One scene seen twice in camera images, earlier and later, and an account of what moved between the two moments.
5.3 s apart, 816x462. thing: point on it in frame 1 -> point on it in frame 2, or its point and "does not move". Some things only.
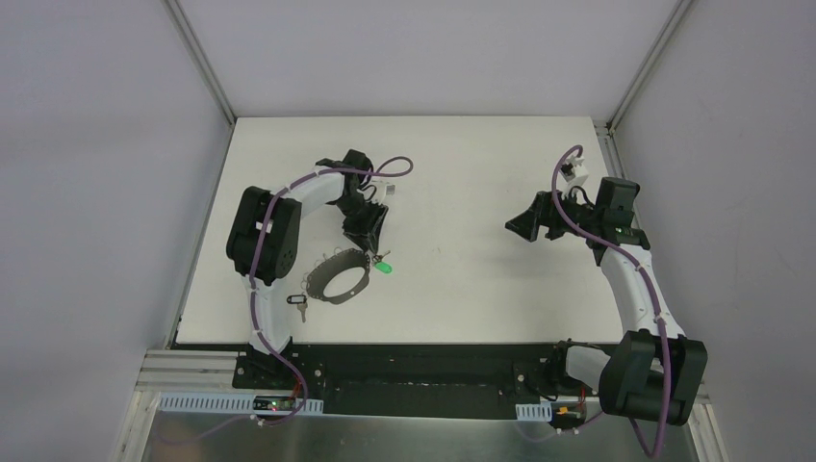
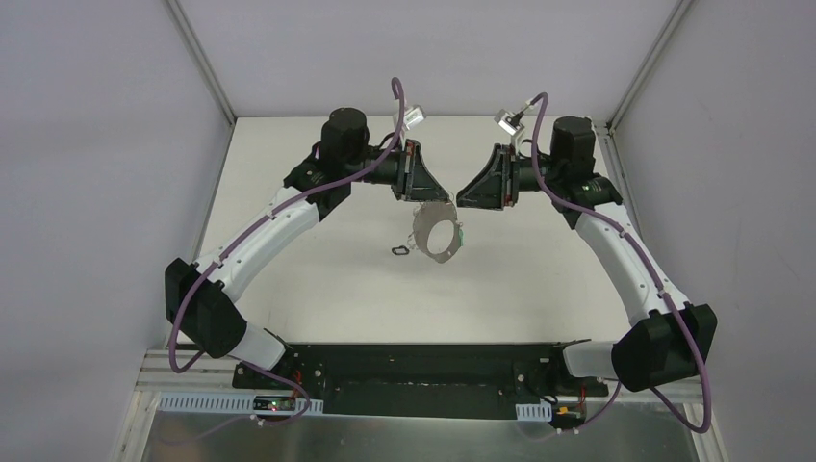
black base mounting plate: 413,381 does not move
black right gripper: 551,215 -> 506,175
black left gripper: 368,217 -> 408,170
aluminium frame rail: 187,370 does not move
